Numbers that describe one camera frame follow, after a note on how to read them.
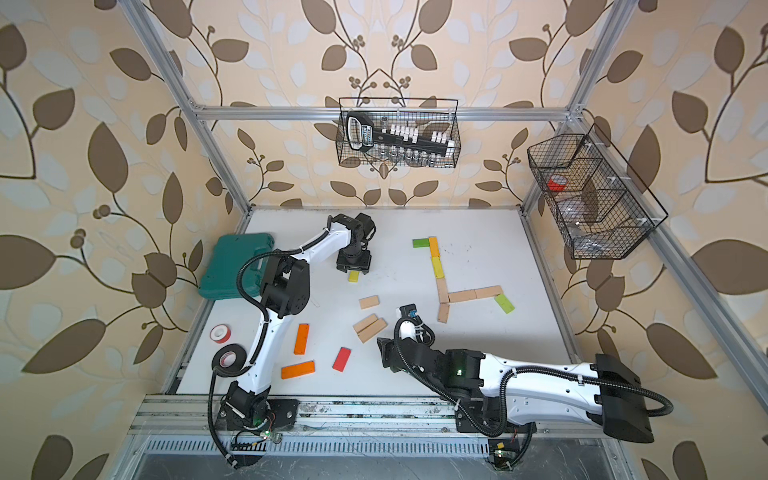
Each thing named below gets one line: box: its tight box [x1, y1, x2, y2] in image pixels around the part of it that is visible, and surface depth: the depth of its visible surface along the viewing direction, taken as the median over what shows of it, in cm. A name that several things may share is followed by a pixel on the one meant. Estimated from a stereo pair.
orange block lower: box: [281, 360, 316, 380], surface depth 83 cm
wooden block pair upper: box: [352, 313, 387, 339], surface depth 91 cm
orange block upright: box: [293, 323, 311, 356], surface depth 88 cm
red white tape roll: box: [209, 324, 232, 344], surface depth 89 cm
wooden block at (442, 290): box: [436, 278, 449, 303], surface depth 101 cm
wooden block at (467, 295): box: [448, 288, 487, 302], surface depth 98 cm
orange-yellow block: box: [428, 236, 440, 257], surface depth 110 cm
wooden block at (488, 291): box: [466, 285, 502, 300], surface depth 98 cm
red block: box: [332, 346, 352, 373], surface depth 86 cm
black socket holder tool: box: [347, 112, 456, 158], surface depth 86 cm
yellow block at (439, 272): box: [432, 256, 445, 278], surface depth 104 cm
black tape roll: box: [211, 344, 247, 377], surface depth 84 cm
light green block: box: [495, 294, 515, 314], surface depth 96 cm
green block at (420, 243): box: [412, 238, 430, 248], surface depth 111 cm
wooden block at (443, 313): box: [437, 302, 450, 324], surface depth 95 cm
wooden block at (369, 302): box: [359, 295, 380, 310], surface depth 99 cm
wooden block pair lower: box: [353, 313, 388, 343], surface depth 91 cm
